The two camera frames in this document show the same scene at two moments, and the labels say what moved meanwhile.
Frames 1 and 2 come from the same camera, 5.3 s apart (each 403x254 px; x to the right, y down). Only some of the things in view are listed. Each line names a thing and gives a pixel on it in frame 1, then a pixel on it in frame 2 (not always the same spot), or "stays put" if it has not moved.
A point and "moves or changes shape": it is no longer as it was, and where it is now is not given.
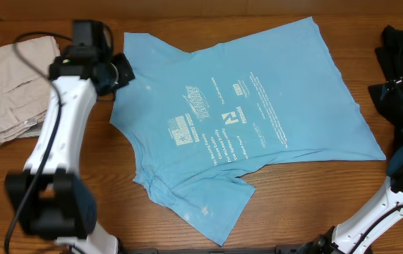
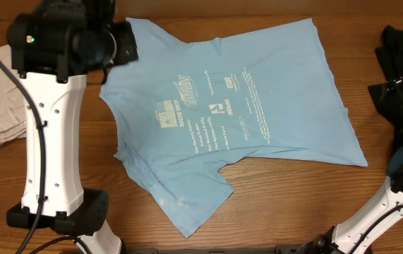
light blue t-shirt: (197, 121) moves or changes shape
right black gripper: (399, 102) stays put
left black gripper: (128, 75) → (124, 34)
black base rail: (280, 249) stays put
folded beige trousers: (11, 94) stays put
